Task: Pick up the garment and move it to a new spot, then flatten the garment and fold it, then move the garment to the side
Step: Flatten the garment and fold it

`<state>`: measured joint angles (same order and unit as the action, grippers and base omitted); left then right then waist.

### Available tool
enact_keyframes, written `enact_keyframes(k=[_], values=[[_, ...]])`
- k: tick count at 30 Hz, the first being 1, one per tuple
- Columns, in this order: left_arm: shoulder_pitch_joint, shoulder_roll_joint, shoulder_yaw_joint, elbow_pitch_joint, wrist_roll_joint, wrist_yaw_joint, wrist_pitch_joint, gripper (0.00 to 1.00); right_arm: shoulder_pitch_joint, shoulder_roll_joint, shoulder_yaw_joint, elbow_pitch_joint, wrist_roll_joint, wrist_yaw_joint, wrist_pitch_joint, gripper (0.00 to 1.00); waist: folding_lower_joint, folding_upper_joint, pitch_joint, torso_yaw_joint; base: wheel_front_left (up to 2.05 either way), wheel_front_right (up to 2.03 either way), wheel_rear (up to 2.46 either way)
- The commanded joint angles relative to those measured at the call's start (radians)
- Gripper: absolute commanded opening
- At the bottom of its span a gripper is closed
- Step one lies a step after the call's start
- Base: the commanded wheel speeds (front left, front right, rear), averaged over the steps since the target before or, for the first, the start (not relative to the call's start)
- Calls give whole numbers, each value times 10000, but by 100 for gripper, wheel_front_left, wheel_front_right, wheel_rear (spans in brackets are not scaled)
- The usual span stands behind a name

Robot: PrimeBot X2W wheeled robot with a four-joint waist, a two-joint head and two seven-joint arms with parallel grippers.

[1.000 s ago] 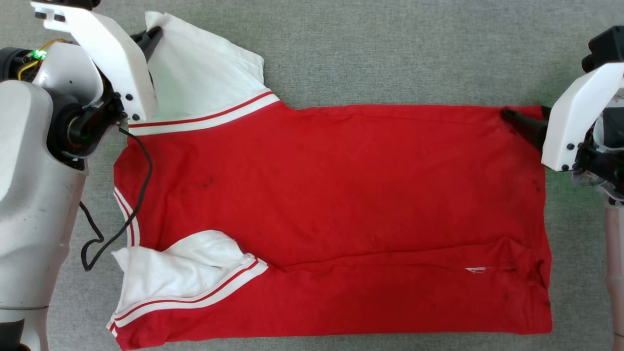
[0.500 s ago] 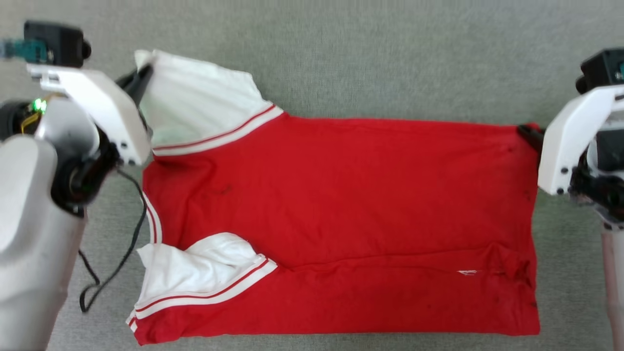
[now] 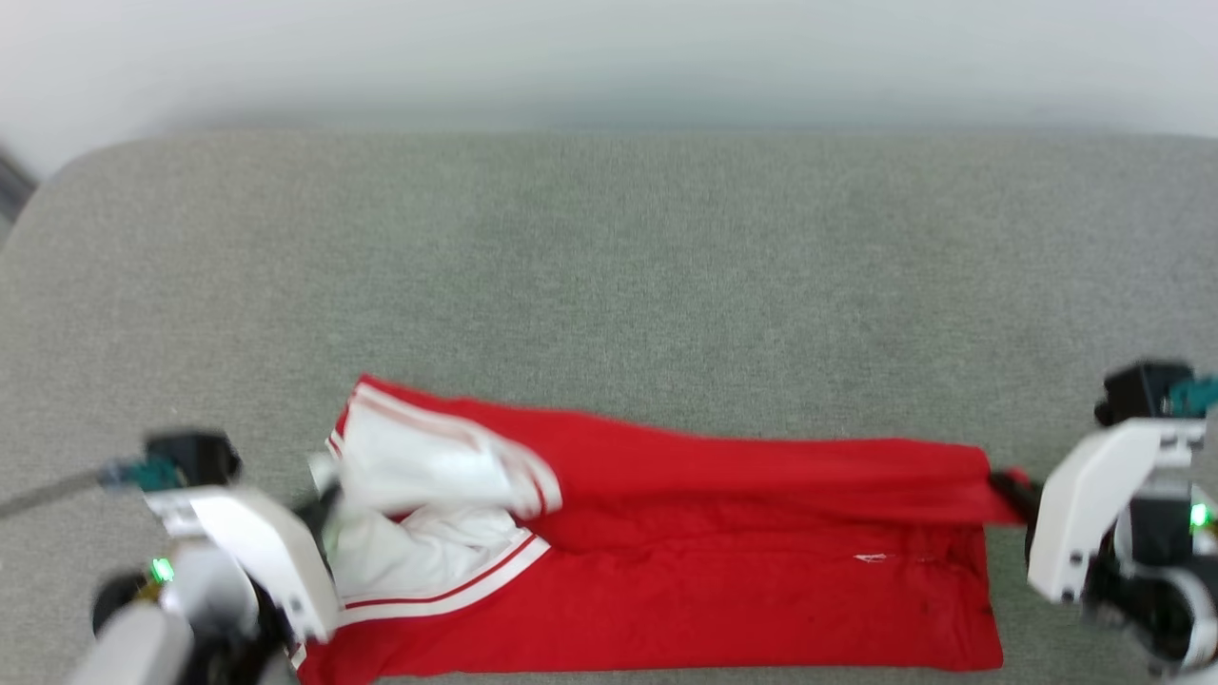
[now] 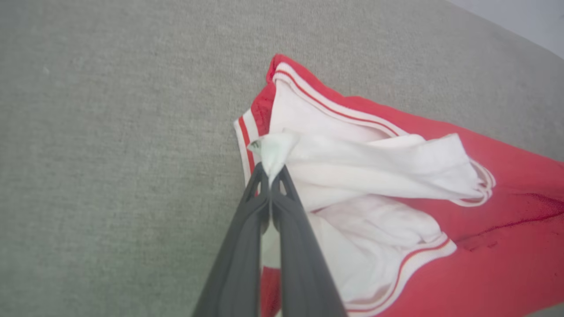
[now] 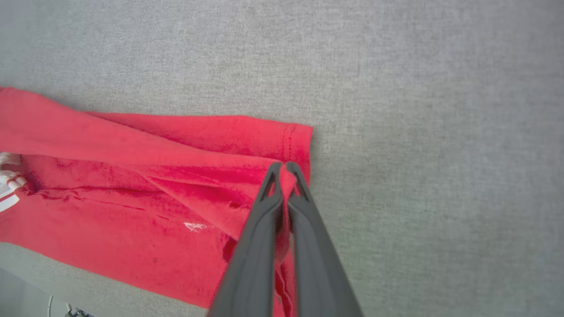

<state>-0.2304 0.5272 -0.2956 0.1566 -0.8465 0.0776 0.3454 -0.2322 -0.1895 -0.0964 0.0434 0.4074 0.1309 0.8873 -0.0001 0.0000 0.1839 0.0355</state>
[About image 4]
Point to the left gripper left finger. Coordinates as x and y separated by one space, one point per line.
238 273

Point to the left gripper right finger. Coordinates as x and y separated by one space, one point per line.
299 273

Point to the red white-striped garment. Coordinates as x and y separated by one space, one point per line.
506 246

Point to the grey fabric sofa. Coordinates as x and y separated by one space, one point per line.
110 132

